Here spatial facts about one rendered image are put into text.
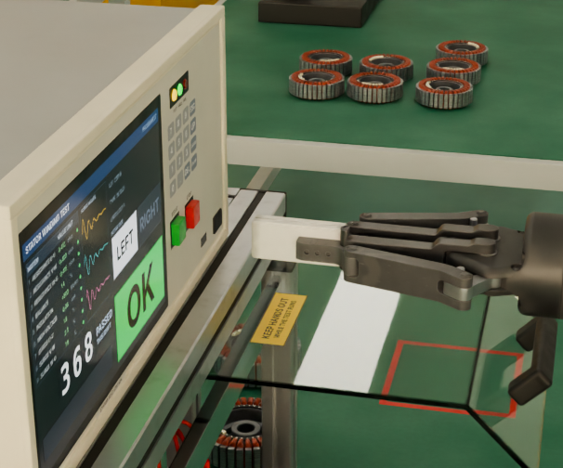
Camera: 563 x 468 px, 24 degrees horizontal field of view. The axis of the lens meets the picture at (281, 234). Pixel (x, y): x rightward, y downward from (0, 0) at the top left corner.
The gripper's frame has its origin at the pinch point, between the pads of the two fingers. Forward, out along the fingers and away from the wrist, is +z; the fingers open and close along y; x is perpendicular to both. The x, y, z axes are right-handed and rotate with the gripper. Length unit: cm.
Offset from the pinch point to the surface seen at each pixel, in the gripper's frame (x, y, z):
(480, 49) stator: -38, 192, 2
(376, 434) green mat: -43, 43, 0
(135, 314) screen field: -2.4, -10.0, 9.5
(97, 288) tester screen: 2.9, -16.9, 9.5
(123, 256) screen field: 2.9, -11.9, 9.5
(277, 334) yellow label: -11.7, 6.7, 3.2
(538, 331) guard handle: -12.0, 13.1, -17.8
